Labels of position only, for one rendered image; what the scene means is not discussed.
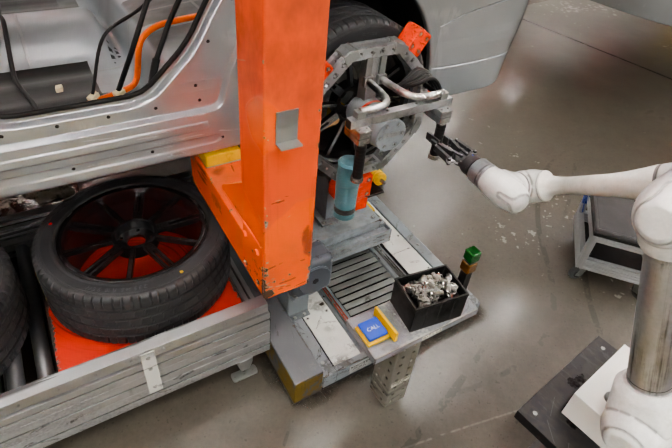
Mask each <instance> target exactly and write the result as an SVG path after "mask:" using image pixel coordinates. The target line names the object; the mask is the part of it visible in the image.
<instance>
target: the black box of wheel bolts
mask: <svg viewBox="0 0 672 448"><path fill-rule="evenodd" d="M394 280H395V282H394V287H393V291H392V295H391V300H390V302H391V303H392V305H393V306H394V308H395V310H396V311H397V313H398V315H399V316H400V318H401V319H402V321H403V323H404V324H405V326H406V327H407V329H408V331H409V332H413V331H416V330H419V329H422V328H426V327H429V326H432V325H435V324H438V323H441V322H444V321H448V320H451V319H454V318H457V317H460V316H461V314H462V311H463V308H464V306H465V303H466V300H467V298H468V296H469V293H468V291H467V290H466V289H465V287H464V286H463V285H462V284H461V282H460V281H459V280H458V278H457V277H456V276H455V275H454V273H453V272H452V271H451V269H450V268H449V267H448V265H447V264H444V265H441V266H437V267H433V268H430V269H426V270H422V271H418V272H415V273H411V274H407V275H404V276H400V277H396V278H395V279H394Z"/></svg>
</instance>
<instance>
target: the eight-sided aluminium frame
mask: <svg viewBox="0 0 672 448"><path fill-rule="evenodd" d="M408 48H409V46H407V45H406V43H405V42H404V41H402V40H400V39H399V38H397V37H396V36H391V37H390V36H387V37H384V38H378V39H372V40H365V41H359V42H353V43H348V42H347V43H346V44H341V45H340V46H339V47H338V48H337V49H336V50H335V52H334V53H333V54H332V55H331V57H330V58H329V59H328V60H327V62H328V63H329V64H330V65H331V66H332V67H333V68H334V70H333V71H332V72H331V73H330V74H329V76H328V77H327V78H326V79H325V80H324V87H323V96H324V95H325V94H326V92H327V91H328V90H329V89H330V88H331V87H332V86H333V84H334V83H335V82H336V81H337V80H338V79H339V78H340V76H341V75H342V74H343V73H344V72H345V71H346V69H347V68H348V67H349V66H350V65H351V64H352V63H353V62H354V61H360V60H366V59H367V58H372V57H373V58H377V57H381V56H383V55H387V56H388V55H394V54H395V55H396V56H397V57H398V59H399V60H400V61H401V62H402V63H403V65H404V66H405V67H406V68H407V70H408V71H409V72H410V71H411V70H412V69H414V68H416V67H422V68H424V67H423V66H422V64H421V63H420V62H419V60H418V59H417V58H416V56H415V55H414V54H413V53H412V52H411V51H409V50H408ZM424 69H425V68H424ZM410 91H411V92H414V93H427V92H428V90H427V89H426V88H424V87H423V84H421V85H418V86H415V87H412V88H410ZM422 115H423V112H421V113H417V114H413V115H409V116H405V118H404V119H403V122H404V124H405V134H404V137H403V139H402V140H401V142H400V143H399V144H398V145H397V146H396V147H394V148H393V149H391V150H388V151H381V150H379V149H377V150H376V151H375V152H374V153H372V154H370V155H367V156H365V163H364V170H363V174H365V173H368V172H372V171H375V170H377V171H378V170H379V169H382V168H383V167H384V166H385V165H387V164H388V162H389V161H390V160H391V159H392V158H393V156H394V155H395V154H396V153H397V152H398V151H399V150H400V149H401V148H402V147H403V145H404V144H405V143H406V142H407V141H408V140H409V139H410V138H411V137H412V136H413V134H414V133H416V132H417V130H418V129H419V128H420V125H421V123H422V121H421V120H422ZM337 168H338V164H334V165H333V164H332V163H330V162H329V161H328V160H326V159H325V158H324V157H322V156H321V155H320V154H318V167H317V169H319V170H320V171H322V172H323V173H325V174H326V175H327V176H329V177H330V178H331V179H332V180H334V181H336V174H337Z"/></svg>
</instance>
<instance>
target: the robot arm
mask: <svg viewBox="0 0 672 448"><path fill-rule="evenodd" d="M426 139H427V140H428V141H429V142H430V143H431V144H432V145H434V149H433V151H434V152H435V153H436V154H437V155H438V156H439V157H441V158H442V159H443V160H444V161H445V163H446V165H450V163H454V164H455V165H457V166H459V167H460V169H461V171H462V172H463V173H464V174H465V175H467V178H468V180H469V181H471V182H472V183H473V184H474V185H476V187H478V188H479V189H480V190H481V191H482V193H483V194H484V195H485V196H486V197H487V198H488V199H489V200H490V201H491V202H492V203H494V204H495V205H497V206H498V207H499V208H501V209H503V210H505V211H508V212H511V213H518V212H521V211H522V210H524V209H525V208H526V207H527V206H528V204H529V203H538V202H545V201H550V200H551V199H552V197H553V196H554V195H560V194H578V195H589V196H603V197H618V198H627V199H634V200H635V202H634V205H633V208H632V213H631V220H632V225H633V228H634V230H635V232H636V235H637V241H638V244H639V246H640V248H641V250H642V251H643V259H642V266H641V274H640V281H639V288H638V295H637V302H636V309H635V317H634V324H633V331H632V338H631V345H630V353H629V360H628V367H627V368H626V369H624V370H622V371H620V372H618V373H617V374H616V376H615V378H614V380H613V384H612V387H611V390H610V391H609V392H606V393H605V394H604V399H605V401H606V405H605V410H604V411H603V413H602V415H601V417H600V432H601V437H602V440H603V442H604V443H605V445H606V446H607V448H672V163H665V164H657V165H653V166H649V167H645V168H640V169H635V170H630V171H625V172H619V173H611V174H599V175H586V176H573V177H559V176H553V175H552V173H551V172H550V171H547V170H537V169H529V170H522V171H517V172H512V171H508V170H505V169H503V170H502V169H499V168H497V167H496V166H495V165H493V164H492V163H491V162H489V161H488V160H487V159H484V158H480V157H479V156H478V155H476V154H477V150H475V149H473V148H471V147H469V146H468V145H466V144H465V143H463V142H462V141H460V140H459V139H457V138H455V140H454V139H452V138H449V137H448V136H447V135H445V134H444V138H443V141H442V143H444V144H445V145H446V146H445V145H443V144H442V143H441V140H439V139H438V138H437V137H435V136H434V135H433V134H432V133H430V132H427V134H426ZM457 143H458V144H457ZM448 144H449V145H448ZM447 145H448V147H451V148H452V149H453V150H454V151H453V150H452V149H450V148H448V147H447Z"/></svg>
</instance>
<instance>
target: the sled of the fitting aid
mask: <svg viewBox="0 0 672 448"><path fill-rule="evenodd" d="M367 205H368V206H369V207H370V208H371V209H372V210H373V211H374V212H375V209H374V208H373V207H372V206H371V205H370V204H369V203H368V202H367ZM375 214H376V215H377V216H378V217H379V218H380V219H381V223H380V226H379V227H376V228H374V229H371V230H368V231H365V232H362V233H360V234H357V235H354V236H351V237H348V238H345V239H343V240H340V241H337V242H334V243H331V244H329V245H326V246H325V247H326V248H327V249H328V250H329V251H330V252H331V254H332V257H333V262H334V261H336V260H339V259H342V258H344V257H347V256H350V255H352V254H355V253H358V252H360V251H363V250H366V249H368V248H371V247H374V246H376V245H379V244H382V243H384V242H387V241H390V237H391V232H392V229H391V228H390V226H389V225H388V224H387V223H386V222H385V221H384V220H383V219H382V218H381V217H380V216H379V215H378V214H377V213H376V212H375Z"/></svg>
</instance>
